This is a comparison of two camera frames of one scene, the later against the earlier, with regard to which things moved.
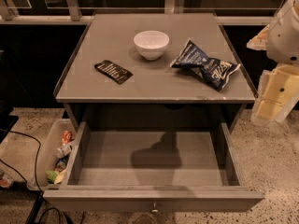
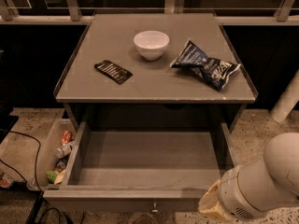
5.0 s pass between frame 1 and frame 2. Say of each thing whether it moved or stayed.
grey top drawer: stayed
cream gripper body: moved
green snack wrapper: stayed
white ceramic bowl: stayed
